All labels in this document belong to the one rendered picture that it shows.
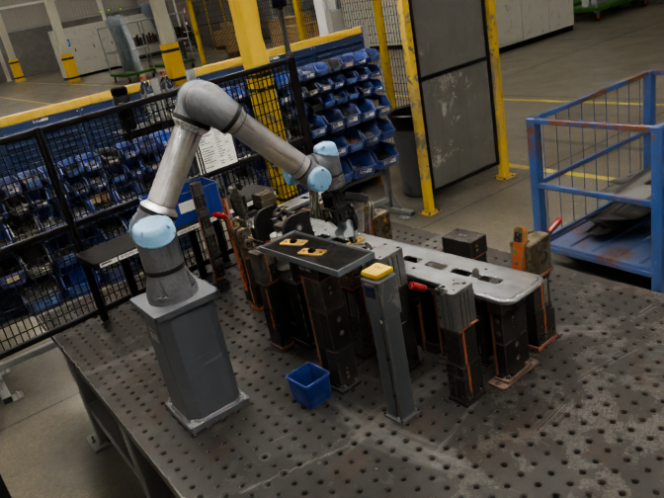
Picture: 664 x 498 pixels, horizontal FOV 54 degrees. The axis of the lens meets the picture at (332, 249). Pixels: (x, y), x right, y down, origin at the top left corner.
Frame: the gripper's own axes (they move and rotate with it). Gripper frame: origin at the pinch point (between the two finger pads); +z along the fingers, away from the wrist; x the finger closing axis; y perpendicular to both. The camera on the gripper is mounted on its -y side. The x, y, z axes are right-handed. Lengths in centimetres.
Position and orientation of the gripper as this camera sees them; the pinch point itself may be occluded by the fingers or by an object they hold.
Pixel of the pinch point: (352, 237)
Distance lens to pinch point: 229.7
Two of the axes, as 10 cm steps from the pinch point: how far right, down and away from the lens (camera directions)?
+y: -7.3, 4.4, -5.2
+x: 6.4, 1.8, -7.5
